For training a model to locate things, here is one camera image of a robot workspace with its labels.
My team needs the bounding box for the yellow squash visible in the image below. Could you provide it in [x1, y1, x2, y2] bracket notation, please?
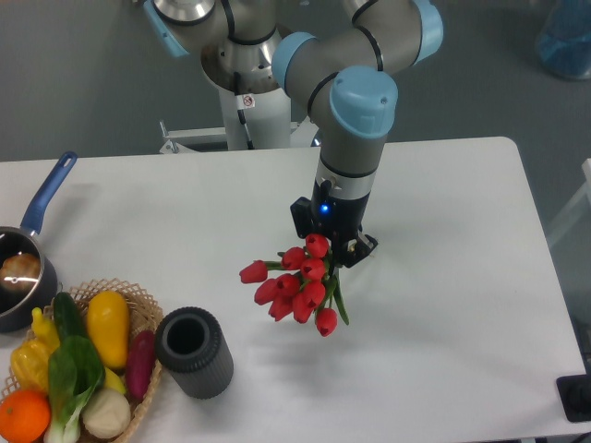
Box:
[87, 291, 130, 371]

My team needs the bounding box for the dark grey ribbed vase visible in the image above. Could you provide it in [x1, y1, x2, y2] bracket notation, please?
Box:
[154, 306, 235, 400]

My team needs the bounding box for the woven wicker basket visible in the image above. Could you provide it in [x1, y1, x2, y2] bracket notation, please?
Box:
[1, 279, 163, 442]

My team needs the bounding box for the brown bread roll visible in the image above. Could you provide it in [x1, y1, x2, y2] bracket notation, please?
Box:
[1, 253, 41, 293]

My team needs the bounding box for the black device at edge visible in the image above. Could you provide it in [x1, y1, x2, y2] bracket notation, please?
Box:
[556, 375, 590, 423]

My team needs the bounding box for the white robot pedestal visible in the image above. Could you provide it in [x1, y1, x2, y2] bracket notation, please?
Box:
[159, 41, 324, 155]

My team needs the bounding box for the purple sweet potato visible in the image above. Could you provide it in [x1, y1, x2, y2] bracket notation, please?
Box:
[125, 329, 156, 401]

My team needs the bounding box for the blue plastic bag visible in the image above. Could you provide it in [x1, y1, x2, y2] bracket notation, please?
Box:
[535, 1, 590, 80]

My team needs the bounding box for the orange fruit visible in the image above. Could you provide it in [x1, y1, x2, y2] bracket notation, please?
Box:
[1, 389, 51, 442]

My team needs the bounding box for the blue handled saucepan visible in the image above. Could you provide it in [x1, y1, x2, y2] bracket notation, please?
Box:
[1, 151, 78, 333]

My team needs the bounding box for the yellow bell pepper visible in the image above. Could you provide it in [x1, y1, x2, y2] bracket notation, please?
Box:
[10, 339, 50, 393]

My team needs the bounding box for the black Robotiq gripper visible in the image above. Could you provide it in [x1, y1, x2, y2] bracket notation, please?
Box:
[290, 183, 378, 268]

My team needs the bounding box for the dark green cucumber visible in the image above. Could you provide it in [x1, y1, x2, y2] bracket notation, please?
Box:
[53, 292, 89, 341]

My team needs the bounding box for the beige round bun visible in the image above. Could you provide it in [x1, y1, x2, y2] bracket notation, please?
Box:
[82, 389, 131, 439]

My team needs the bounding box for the green bok choy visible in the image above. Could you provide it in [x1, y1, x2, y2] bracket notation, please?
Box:
[43, 335, 107, 443]

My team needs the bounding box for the yellow banana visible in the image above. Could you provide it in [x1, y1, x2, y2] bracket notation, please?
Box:
[103, 367, 127, 395]

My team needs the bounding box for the red tulip bouquet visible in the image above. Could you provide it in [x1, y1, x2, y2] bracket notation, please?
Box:
[239, 233, 350, 337]

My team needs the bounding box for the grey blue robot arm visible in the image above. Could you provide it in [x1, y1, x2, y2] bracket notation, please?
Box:
[143, 1, 443, 268]

